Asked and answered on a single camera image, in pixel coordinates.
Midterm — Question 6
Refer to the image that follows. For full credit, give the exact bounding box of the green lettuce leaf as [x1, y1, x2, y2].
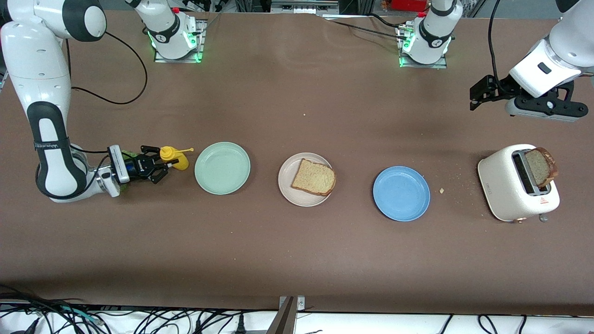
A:
[118, 148, 141, 194]

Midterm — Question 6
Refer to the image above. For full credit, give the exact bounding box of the yellow mustard squeeze bottle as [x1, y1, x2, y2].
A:
[159, 146, 194, 171]

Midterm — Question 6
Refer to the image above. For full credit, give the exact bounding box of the dark crust bread slice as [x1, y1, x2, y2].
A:
[524, 147, 559, 188]

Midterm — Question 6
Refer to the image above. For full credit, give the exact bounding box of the light crust bread slice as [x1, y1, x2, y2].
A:
[291, 158, 337, 197]

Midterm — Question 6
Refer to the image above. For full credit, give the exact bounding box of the green round plate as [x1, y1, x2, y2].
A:
[194, 141, 251, 195]

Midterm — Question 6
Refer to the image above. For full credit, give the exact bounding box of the blue round plate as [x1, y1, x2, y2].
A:
[373, 166, 431, 222]

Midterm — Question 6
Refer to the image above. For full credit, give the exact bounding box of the beige round plate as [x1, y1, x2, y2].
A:
[278, 153, 335, 207]

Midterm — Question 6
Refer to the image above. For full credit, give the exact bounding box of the white two-slot toaster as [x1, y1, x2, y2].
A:
[478, 144, 561, 223]

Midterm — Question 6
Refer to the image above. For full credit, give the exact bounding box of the red box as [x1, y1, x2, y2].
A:
[383, 0, 430, 12]

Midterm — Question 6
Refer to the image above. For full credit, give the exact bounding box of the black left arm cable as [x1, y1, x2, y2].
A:
[488, 0, 516, 96]

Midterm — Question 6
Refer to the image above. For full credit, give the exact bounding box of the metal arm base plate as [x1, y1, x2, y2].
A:
[397, 26, 448, 69]
[153, 19, 206, 63]

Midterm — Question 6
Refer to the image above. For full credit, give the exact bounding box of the teal cable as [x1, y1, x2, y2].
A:
[58, 305, 100, 324]

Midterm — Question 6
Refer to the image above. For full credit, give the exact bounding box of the metal table edge bracket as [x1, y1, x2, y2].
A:
[277, 295, 307, 334]

